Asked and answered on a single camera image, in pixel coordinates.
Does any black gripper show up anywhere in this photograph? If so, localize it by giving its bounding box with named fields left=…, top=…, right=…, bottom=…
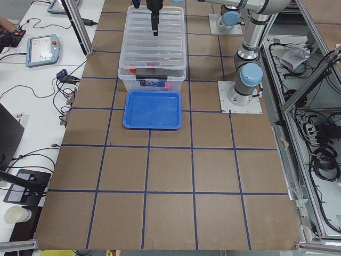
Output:
left=132, top=0, right=163, bottom=36

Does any clear plastic box lid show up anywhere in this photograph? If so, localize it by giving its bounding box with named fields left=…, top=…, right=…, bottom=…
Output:
left=119, top=5, right=187, bottom=70

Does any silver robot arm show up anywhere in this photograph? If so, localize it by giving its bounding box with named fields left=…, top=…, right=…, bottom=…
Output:
left=221, top=5, right=241, bottom=26
left=210, top=0, right=290, bottom=103

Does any clear plastic storage box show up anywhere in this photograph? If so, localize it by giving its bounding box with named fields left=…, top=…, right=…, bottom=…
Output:
left=118, top=68, right=186, bottom=92

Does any black power adapter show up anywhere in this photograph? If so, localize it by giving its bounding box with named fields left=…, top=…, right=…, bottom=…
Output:
left=82, top=18, right=98, bottom=26

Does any blue plastic tray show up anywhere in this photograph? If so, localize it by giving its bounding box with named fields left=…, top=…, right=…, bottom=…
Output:
left=123, top=91, right=182, bottom=130

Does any teach pendant tablet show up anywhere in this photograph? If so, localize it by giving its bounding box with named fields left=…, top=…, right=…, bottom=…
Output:
left=47, top=0, right=83, bottom=14
left=26, top=34, right=60, bottom=68

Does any white paper cup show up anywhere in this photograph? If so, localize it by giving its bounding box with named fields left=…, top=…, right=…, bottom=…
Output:
left=4, top=205, right=32, bottom=224

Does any black box latch handle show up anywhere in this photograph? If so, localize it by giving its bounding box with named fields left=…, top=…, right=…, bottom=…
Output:
left=135, top=75, right=168, bottom=81

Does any aluminium frame post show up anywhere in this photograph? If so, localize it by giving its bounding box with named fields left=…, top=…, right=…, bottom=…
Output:
left=61, top=0, right=93, bottom=56

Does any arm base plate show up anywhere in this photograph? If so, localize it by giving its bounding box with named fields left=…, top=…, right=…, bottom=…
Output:
left=217, top=81, right=263, bottom=115
left=208, top=11, right=242, bottom=36

